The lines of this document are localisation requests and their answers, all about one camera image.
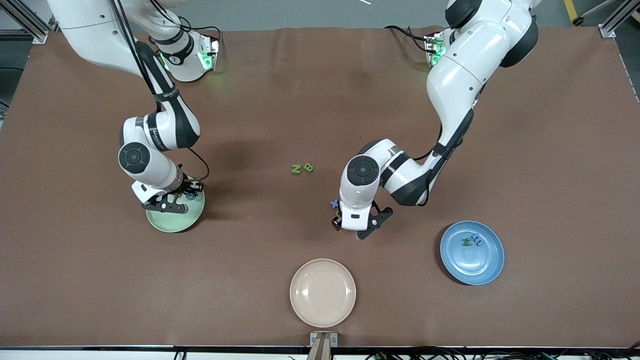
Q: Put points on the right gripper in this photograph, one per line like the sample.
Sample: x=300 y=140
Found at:
x=188 y=189

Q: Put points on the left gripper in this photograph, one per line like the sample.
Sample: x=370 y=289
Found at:
x=338 y=220

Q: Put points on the blue foam letter x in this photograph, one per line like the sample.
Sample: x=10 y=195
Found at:
x=334 y=203

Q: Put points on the green foam letter B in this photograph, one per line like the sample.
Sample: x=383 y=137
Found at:
x=309 y=167

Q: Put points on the green foam letter N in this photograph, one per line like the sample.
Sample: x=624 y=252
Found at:
x=296 y=169

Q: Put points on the blue foam letter m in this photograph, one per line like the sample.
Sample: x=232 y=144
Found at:
x=477 y=241

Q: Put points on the silver arm base connector box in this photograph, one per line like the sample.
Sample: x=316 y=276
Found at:
x=434 y=50
x=210 y=55

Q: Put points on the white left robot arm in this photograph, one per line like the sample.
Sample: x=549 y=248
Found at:
x=465 y=75

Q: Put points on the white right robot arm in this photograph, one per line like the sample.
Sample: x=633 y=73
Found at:
x=90 y=30

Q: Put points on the light green plate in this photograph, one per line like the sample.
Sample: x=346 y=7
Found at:
x=175 y=222

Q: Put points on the beige plate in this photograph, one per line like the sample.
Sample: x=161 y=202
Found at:
x=323 y=293

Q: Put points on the blue plate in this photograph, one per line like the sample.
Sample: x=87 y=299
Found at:
x=480 y=265

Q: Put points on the brown table mat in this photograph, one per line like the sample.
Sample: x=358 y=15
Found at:
x=320 y=100

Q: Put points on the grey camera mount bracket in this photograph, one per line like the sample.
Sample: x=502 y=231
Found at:
x=323 y=345

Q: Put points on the aluminium frame profile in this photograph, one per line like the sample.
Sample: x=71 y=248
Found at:
x=37 y=35
x=607 y=30

